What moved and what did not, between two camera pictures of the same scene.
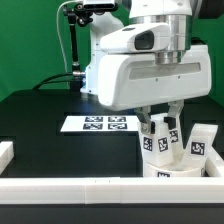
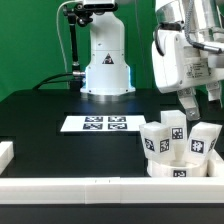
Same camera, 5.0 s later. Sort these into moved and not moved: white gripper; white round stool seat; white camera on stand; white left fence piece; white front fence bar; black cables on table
Moved: white gripper
Not moved: white camera on stand; white left fence piece; white round stool seat; white front fence bar; black cables on table
